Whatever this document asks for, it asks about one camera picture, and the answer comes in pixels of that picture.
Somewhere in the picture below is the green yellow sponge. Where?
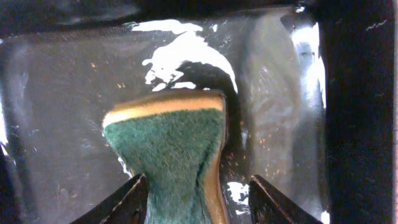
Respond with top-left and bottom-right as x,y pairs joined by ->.
103,90 -> 228,223

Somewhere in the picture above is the black plastic tray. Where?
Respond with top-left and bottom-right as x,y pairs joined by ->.
1,1 -> 397,223

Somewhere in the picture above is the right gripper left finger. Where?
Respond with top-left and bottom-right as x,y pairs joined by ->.
72,174 -> 149,224

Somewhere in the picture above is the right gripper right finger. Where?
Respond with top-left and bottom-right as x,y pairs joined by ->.
249,175 -> 322,224

